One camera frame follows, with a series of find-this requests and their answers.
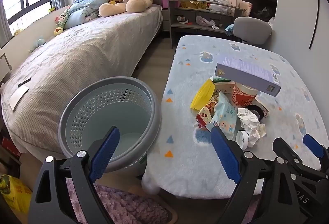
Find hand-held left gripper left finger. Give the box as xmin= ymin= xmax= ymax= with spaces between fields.
xmin=28 ymin=126 xmax=120 ymax=224

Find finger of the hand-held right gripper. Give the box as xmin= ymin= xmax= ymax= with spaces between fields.
xmin=272 ymin=137 xmax=323 ymax=181
xmin=302 ymin=134 xmax=329 ymax=170

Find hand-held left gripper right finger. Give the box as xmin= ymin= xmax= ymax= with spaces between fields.
xmin=210 ymin=126 xmax=301 ymax=224

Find white round cap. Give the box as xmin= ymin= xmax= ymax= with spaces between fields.
xmin=235 ymin=131 xmax=250 ymax=149

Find light blue wet wipes packet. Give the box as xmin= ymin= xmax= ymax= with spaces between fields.
xmin=205 ymin=92 xmax=238 ymax=141

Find black elastic band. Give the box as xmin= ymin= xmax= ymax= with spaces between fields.
xmin=248 ymin=104 xmax=264 ymax=122

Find white card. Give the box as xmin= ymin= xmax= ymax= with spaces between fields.
xmin=254 ymin=97 xmax=270 ymax=118

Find grey perforated plastic basket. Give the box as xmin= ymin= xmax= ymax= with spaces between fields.
xmin=59 ymin=76 xmax=162 ymax=178

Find red and cream snack wrapper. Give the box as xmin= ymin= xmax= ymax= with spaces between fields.
xmin=195 ymin=97 xmax=219 ymax=129

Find red paper cup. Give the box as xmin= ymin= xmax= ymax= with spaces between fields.
xmin=231 ymin=82 xmax=258 ymax=109

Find green and white carton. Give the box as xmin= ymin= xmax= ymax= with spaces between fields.
xmin=211 ymin=76 xmax=235 ymax=91

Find purple cardboard box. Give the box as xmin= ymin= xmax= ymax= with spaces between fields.
xmin=214 ymin=54 xmax=282 ymax=97

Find purple fluffy rug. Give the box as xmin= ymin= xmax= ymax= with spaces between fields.
xmin=65 ymin=178 xmax=173 ymax=224

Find light blue printed blanket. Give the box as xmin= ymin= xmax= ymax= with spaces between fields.
xmin=142 ymin=34 xmax=326 ymax=200

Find red box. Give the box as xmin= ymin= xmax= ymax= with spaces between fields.
xmin=1 ymin=137 xmax=21 ymax=158

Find yellow plastic bag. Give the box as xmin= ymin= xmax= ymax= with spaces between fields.
xmin=0 ymin=174 xmax=32 ymax=214

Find white paper sheet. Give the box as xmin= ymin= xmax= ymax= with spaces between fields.
xmin=10 ymin=84 xmax=30 ymax=111

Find grey bed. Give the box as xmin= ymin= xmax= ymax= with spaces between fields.
xmin=0 ymin=0 xmax=166 ymax=154

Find black pen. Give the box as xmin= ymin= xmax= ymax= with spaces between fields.
xmin=17 ymin=77 xmax=32 ymax=87

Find grey chair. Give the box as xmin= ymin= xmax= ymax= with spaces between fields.
xmin=233 ymin=17 xmax=272 ymax=46

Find blue plush toy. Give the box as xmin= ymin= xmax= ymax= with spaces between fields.
xmin=28 ymin=37 xmax=46 ymax=53

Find white framed panel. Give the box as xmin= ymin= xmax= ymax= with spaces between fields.
xmin=0 ymin=52 xmax=12 ymax=80

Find pink plastic bag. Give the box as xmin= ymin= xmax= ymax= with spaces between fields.
xmin=196 ymin=16 xmax=216 ymax=27

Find green hooded plush doll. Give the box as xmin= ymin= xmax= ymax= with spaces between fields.
xmin=55 ymin=8 xmax=71 ymax=28

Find grey nightstand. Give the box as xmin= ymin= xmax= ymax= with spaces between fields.
xmin=162 ymin=7 xmax=170 ymax=31

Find grey desk shelf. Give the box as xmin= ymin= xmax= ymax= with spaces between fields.
xmin=168 ymin=0 xmax=247 ymax=48

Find blue quilt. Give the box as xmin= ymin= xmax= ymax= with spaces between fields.
xmin=63 ymin=0 xmax=114 ymax=30

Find clear plastic bag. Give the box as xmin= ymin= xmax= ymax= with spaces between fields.
xmin=208 ymin=0 xmax=234 ymax=14

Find pink card box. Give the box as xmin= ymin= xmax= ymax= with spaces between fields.
xmin=227 ymin=0 xmax=252 ymax=11

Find gold foil packets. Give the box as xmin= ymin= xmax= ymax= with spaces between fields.
xmin=180 ymin=0 xmax=207 ymax=9

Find pink storage box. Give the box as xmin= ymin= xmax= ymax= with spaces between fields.
xmin=161 ymin=0 xmax=183 ymax=9

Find black wardrobe handle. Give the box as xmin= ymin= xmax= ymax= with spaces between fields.
xmin=309 ymin=0 xmax=321 ymax=50

